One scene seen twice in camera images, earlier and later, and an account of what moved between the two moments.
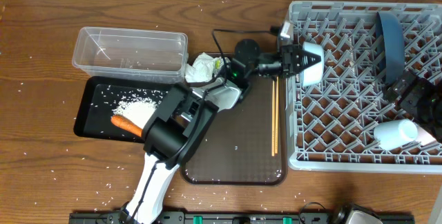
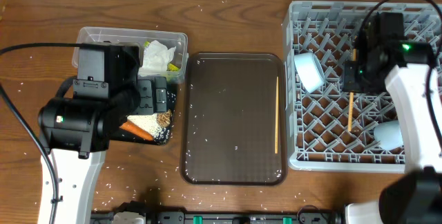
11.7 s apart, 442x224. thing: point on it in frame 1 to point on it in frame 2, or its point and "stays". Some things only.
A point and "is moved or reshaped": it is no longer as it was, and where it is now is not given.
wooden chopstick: (273, 129) to (350, 117)
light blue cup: (389, 134) stays
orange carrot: (121, 122) stays
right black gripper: (399, 88) to (354, 79)
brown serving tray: (235, 147) stays
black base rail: (237, 218) stays
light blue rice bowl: (314, 75) is moved or reshaped
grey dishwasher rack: (331, 124) stays
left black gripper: (285, 63) to (152, 95)
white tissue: (202, 70) to (156, 59)
